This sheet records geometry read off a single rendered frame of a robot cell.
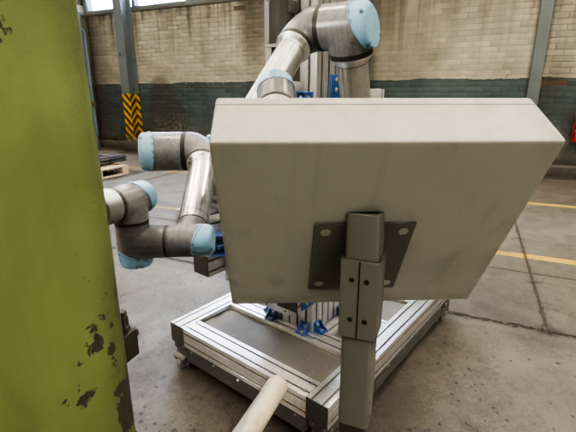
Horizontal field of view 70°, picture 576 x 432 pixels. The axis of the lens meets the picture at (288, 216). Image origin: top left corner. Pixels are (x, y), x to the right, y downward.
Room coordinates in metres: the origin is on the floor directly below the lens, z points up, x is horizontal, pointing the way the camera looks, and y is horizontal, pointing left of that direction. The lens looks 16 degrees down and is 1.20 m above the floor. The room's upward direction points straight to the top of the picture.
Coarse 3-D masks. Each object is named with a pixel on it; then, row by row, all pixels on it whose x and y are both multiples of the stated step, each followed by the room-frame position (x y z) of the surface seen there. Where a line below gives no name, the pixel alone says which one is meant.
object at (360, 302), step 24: (336, 240) 0.45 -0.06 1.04; (384, 240) 0.45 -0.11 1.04; (408, 240) 0.46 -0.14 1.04; (312, 264) 0.47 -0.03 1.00; (336, 264) 0.47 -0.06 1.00; (360, 264) 0.42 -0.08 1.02; (384, 264) 0.45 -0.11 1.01; (312, 288) 0.50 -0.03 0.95; (336, 288) 0.50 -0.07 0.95; (360, 288) 0.42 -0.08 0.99; (360, 312) 0.42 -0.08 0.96; (360, 336) 0.42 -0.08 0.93
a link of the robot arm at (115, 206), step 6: (108, 192) 0.81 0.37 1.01; (114, 192) 0.82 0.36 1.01; (108, 198) 0.80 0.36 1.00; (114, 198) 0.81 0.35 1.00; (120, 198) 0.82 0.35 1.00; (108, 204) 0.79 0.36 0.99; (114, 204) 0.80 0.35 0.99; (120, 204) 0.81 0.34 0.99; (108, 210) 0.79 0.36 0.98; (114, 210) 0.80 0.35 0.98; (120, 210) 0.81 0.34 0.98; (108, 216) 0.79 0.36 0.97; (114, 216) 0.80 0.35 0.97; (120, 216) 0.81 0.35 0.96; (114, 222) 0.81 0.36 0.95
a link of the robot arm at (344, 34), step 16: (352, 0) 1.13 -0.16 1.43; (320, 16) 1.14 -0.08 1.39; (336, 16) 1.11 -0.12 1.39; (352, 16) 1.09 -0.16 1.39; (368, 16) 1.10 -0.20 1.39; (320, 32) 1.14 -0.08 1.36; (336, 32) 1.11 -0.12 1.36; (352, 32) 1.09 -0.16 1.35; (368, 32) 1.09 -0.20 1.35; (320, 48) 1.17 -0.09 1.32; (336, 48) 1.13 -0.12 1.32; (352, 48) 1.11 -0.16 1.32; (368, 48) 1.11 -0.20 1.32; (336, 64) 1.16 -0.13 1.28; (352, 64) 1.14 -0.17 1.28; (368, 64) 1.18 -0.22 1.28; (352, 80) 1.16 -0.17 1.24; (368, 80) 1.18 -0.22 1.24; (352, 96) 1.17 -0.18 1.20; (368, 96) 1.19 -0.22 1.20
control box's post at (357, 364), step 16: (352, 224) 0.43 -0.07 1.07; (368, 224) 0.42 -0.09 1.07; (352, 240) 0.43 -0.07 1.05; (368, 240) 0.42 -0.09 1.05; (352, 256) 0.43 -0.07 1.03; (368, 256) 0.42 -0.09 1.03; (352, 352) 0.42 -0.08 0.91; (368, 352) 0.42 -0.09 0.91; (352, 368) 0.42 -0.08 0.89; (368, 368) 0.42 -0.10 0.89; (352, 384) 0.42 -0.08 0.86; (368, 384) 0.42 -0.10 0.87; (352, 400) 0.42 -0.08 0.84; (368, 400) 0.42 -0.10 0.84; (352, 416) 0.42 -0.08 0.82; (368, 416) 0.42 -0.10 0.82
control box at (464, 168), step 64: (256, 128) 0.40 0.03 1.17; (320, 128) 0.40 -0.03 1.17; (384, 128) 0.40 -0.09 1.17; (448, 128) 0.41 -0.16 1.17; (512, 128) 0.41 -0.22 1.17; (256, 192) 0.41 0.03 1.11; (320, 192) 0.41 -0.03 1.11; (384, 192) 0.42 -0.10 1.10; (448, 192) 0.42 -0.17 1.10; (512, 192) 0.43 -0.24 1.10; (256, 256) 0.46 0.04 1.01; (448, 256) 0.48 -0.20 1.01
